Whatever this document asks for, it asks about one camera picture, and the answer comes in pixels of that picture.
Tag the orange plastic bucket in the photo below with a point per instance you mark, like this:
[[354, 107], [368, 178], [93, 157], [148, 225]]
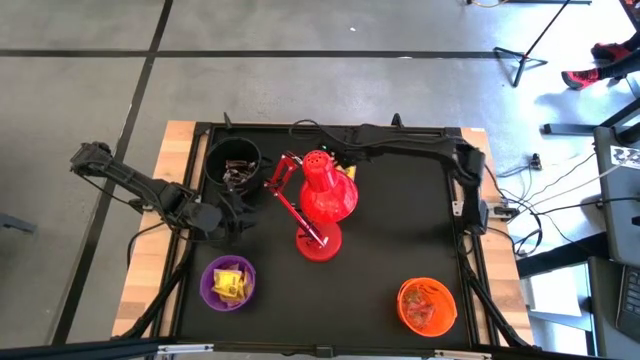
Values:
[[440, 320]]

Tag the dark laptop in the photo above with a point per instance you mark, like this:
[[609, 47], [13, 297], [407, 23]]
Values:
[[631, 300]]

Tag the dark metal floor foot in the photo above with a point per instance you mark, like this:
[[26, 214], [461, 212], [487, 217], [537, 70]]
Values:
[[17, 223]]

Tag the black desk leg frame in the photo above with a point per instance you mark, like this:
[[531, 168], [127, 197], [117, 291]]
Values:
[[575, 129]]

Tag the brown chocolate candy bar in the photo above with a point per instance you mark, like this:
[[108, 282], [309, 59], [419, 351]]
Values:
[[235, 175]]

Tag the white printed marker sheet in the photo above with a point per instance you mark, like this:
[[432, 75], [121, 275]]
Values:
[[625, 156]]

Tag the purple plastic bucket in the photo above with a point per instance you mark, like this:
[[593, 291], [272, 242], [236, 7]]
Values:
[[207, 292]]

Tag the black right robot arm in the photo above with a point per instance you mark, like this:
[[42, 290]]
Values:
[[465, 165]]

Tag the black tripod stand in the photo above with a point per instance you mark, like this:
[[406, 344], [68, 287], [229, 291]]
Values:
[[520, 57]]

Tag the small black floor object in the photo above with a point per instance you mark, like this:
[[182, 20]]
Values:
[[536, 161]]

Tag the orange candy clear wrapper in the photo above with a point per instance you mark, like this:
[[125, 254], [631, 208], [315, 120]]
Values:
[[417, 307]]

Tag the red desk lamp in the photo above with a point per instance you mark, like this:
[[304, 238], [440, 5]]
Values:
[[327, 195]]

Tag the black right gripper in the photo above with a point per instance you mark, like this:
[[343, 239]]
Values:
[[345, 150]]

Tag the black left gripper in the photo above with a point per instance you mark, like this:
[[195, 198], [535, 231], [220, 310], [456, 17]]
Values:
[[235, 215]]

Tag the silver frame bracket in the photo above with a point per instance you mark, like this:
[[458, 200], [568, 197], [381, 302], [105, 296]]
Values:
[[462, 355], [185, 348]]

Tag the small metal mounting plate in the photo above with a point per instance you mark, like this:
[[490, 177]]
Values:
[[457, 207]]

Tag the black aluminium table frame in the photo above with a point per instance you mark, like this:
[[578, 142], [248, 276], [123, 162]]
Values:
[[250, 128]]

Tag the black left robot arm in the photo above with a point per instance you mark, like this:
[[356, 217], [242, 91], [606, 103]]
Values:
[[145, 190]]

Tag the chocolate bar white-ended wrapper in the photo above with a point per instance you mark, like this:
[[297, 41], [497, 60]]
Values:
[[237, 164]]

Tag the grey desk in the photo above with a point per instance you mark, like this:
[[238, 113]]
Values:
[[617, 215]]

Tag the black jack-o-lantern bucket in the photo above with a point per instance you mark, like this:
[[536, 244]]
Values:
[[220, 155]]

